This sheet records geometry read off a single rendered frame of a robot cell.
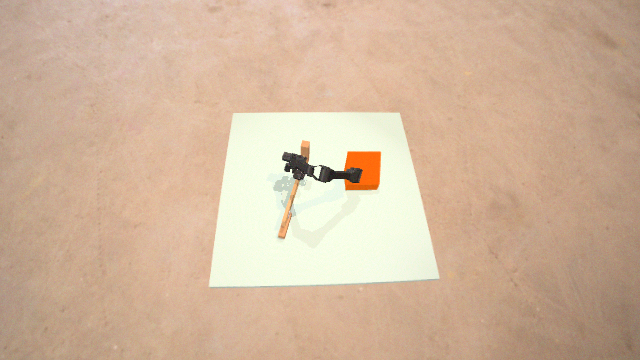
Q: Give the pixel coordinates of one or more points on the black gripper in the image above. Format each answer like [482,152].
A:
[287,168]

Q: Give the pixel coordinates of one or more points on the long tan wooden rail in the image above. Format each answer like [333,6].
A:
[290,202]

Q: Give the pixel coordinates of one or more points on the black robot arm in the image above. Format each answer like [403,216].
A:
[326,173]

